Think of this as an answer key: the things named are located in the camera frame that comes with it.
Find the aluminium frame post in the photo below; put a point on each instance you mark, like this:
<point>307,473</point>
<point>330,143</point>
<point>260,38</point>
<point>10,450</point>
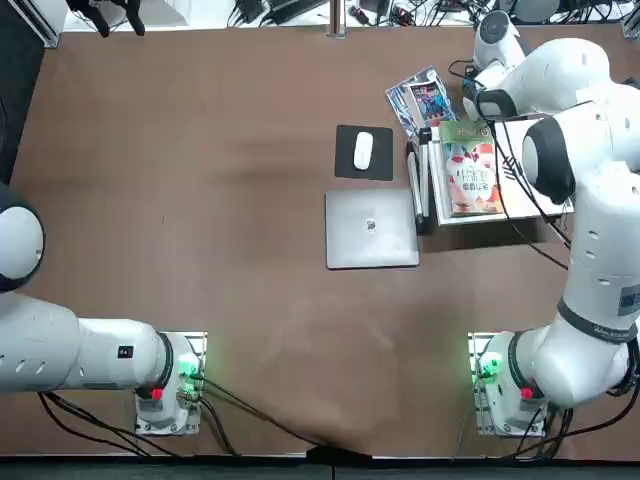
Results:
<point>42,22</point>

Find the black two-pronged fixture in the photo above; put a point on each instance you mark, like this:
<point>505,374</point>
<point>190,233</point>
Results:
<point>100,20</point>

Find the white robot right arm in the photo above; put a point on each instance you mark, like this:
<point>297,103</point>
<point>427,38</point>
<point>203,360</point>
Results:
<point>590,225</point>

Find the white computer mouse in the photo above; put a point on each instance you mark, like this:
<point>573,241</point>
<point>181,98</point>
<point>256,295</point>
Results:
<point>363,150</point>

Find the white power strip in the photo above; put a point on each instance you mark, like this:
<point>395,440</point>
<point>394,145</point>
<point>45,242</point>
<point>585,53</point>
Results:
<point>380,12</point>

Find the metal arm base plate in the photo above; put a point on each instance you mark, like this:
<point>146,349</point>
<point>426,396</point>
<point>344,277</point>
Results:
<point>197,340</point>
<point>480,425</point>

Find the plastic-wrapped comic magazine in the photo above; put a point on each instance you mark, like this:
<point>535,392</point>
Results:
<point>400,100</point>

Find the black mouse pad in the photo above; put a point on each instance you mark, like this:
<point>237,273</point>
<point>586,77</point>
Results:
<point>382,165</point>

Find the green children's picture book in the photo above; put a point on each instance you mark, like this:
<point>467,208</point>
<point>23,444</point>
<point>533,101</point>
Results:
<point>467,170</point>

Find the white folding book stand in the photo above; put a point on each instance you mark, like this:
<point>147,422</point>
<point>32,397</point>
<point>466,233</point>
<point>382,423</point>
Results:
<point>520,200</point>

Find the white-bordered comic book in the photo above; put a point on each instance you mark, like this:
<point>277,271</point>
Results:
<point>430,102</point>

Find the metal camera pole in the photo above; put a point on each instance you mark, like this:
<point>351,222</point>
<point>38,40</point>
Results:
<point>336,17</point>

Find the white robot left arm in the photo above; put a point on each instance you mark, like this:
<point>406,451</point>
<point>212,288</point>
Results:
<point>60,350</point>

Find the grey closed laptop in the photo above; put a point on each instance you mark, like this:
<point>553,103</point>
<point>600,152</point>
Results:
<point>370,230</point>

